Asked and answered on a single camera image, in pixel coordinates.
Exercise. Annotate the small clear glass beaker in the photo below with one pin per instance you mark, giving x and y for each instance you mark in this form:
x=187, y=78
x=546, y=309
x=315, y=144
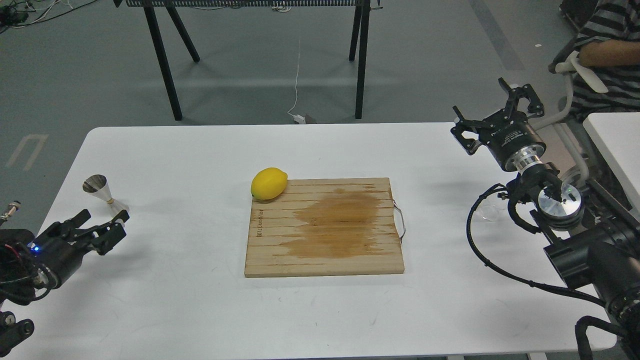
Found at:
x=488, y=211

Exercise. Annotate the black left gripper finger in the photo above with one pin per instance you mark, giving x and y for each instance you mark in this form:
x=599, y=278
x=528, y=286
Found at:
x=69, y=228
x=103, y=238

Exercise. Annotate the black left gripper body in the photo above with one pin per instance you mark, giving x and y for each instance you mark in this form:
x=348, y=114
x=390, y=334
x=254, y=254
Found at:
x=62, y=253

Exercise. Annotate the person in striped shirt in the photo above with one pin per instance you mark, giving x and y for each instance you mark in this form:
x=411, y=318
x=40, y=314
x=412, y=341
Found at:
x=613, y=19

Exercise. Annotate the black metal background table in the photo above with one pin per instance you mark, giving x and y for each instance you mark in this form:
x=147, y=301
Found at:
x=244, y=66

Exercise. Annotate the white side table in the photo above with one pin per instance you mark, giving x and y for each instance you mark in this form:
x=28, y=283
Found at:
x=617, y=137

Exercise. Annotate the wooden cutting board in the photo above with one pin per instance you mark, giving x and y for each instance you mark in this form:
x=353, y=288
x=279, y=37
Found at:
x=325, y=227

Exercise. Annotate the steel double jigger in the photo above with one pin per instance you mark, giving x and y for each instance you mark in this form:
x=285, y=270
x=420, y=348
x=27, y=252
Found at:
x=97, y=186

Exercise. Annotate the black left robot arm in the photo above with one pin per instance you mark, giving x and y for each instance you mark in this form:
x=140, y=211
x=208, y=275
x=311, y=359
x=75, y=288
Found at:
x=33, y=265

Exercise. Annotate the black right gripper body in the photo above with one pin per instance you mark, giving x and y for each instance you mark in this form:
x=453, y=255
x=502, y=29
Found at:
x=514, y=145

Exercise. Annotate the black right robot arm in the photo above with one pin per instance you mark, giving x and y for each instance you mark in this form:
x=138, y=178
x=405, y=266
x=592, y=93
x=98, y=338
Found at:
x=593, y=241

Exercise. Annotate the yellow lemon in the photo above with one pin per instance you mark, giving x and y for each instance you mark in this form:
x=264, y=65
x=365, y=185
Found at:
x=268, y=183

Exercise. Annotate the white office chair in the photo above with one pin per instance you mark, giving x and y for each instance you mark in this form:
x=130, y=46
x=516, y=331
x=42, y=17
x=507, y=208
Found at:
x=616, y=62

